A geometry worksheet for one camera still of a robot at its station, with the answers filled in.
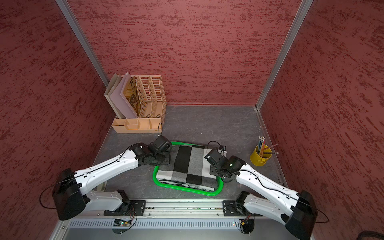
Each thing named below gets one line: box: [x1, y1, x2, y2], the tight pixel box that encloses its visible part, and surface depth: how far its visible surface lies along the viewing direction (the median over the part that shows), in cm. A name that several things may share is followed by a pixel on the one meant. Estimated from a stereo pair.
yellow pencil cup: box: [250, 144, 272, 167], surface depth 85 cm
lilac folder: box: [109, 72, 138, 119], surface depth 94 cm
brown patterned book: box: [124, 75, 141, 118], surface depth 104 cm
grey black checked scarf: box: [156, 145, 217, 191], surface depth 77 cm
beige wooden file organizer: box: [111, 75, 167, 134], surface depth 106 cm
